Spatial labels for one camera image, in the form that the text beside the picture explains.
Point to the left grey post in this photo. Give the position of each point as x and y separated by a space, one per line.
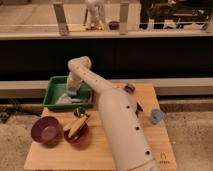
60 17

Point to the dark brown round object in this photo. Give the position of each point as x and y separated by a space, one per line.
129 88

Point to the wooden spatula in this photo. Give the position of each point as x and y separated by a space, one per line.
72 128

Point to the grey post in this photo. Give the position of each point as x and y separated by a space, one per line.
60 17
124 7

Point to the small dark toy item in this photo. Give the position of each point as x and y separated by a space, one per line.
79 112

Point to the white cloth in tray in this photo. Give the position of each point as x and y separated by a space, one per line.
65 99

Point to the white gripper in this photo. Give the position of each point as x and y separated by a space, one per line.
73 81

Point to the brown red bowl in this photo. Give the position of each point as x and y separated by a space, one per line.
79 136

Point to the blue cup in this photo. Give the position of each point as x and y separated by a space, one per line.
156 116

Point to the background dark bowl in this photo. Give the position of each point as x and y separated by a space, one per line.
114 25

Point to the right grey post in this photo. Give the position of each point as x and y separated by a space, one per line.
124 7

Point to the green plastic tray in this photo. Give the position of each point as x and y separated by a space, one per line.
57 87

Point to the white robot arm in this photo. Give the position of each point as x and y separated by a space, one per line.
117 109

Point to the purple bowl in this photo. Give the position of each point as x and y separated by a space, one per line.
45 130

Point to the wooden table board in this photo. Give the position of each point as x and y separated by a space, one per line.
92 153

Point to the black small object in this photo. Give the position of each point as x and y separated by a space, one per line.
138 108

